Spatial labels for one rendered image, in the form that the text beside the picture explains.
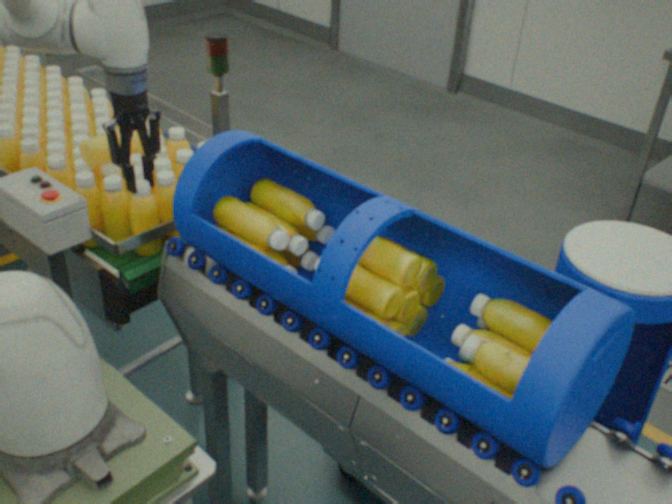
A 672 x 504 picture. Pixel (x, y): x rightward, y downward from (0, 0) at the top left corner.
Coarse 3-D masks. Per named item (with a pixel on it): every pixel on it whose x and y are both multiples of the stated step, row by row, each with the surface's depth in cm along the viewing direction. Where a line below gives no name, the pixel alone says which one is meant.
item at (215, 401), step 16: (208, 368) 180; (208, 384) 182; (224, 384) 184; (208, 400) 185; (224, 400) 187; (208, 416) 189; (224, 416) 190; (208, 432) 193; (224, 432) 193; (208, 448) 197; (224, 448) 196; (224, 464) 200; (224, 480) 203; (224, 496) 206
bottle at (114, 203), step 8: (104, 192) 165; (112, 192) 165; (120, 192) 166; (104, 200) 165; (112, 200) 165; (120, 200) 166; (128, 200) 168; (104, 208) 166; (112, 208) 166; (120, 208) 166; (128, 208) 168; (104, 216) 168; (112, 216) 167; (120, 216) 167; (128, 216) 169; (104, 224) 169; (112, 224) 168; (120, 224) 168; (128, 224) 170; (112, 232) 169; (120, 232) 169; (128, 232) 171; (112, 240) 171; (120, 240) 171
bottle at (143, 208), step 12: (132, 204) 164; (144, 204) 164; (156, 204) 167; (132, 216) 166; (144, 216) 165; (156, 216) 168; (132, 228) 168; (144, 228) 167; (156, 240) 170; (144, 252) 171; (156, 252) 172
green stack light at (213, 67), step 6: (228, 54) 200; (210, 60) 198; (216, 60) 198; (222, 60) 198; (228, 60) 200; (210, 66) 199; (216, 66) 199; (222, 66) 199; (228, 66) 201; (210, 72) 200; (216, 72) 200; (222, 72) 200
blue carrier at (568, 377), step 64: (192, 192) 146; (320, 192) 159; (256, 256) 136; (448, 256) 140; (512, 256) 121; (320, 320) 132; (448, 320) 141; (576, 320) 105; (448, 384) 114; (576, 384) 104
